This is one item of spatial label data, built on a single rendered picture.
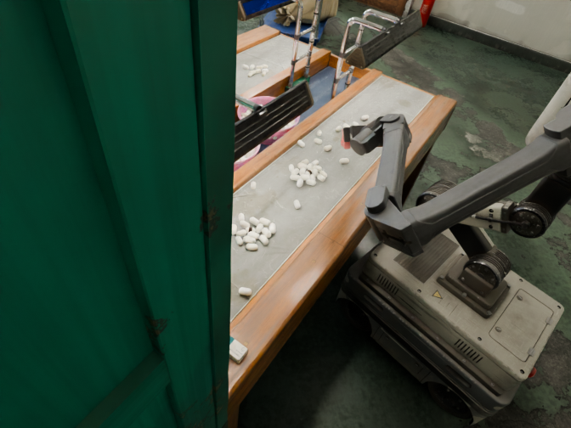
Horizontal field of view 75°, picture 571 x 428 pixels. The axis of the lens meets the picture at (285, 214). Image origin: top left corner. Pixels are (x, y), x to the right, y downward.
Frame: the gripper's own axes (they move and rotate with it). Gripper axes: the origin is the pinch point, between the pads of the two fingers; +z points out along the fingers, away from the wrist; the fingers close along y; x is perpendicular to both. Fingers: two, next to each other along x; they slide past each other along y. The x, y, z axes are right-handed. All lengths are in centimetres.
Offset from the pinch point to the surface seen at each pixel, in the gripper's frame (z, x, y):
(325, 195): 8.4, -16.6, -9.6
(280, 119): -17.7, 3.4, -30.1
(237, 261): -7, -35, -45
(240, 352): -28, -54, -49
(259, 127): -22.1, 0.1, -37.2
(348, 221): -2.9, -26.5, -7.0
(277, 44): 88, 79, 1
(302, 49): 84, 75, 14
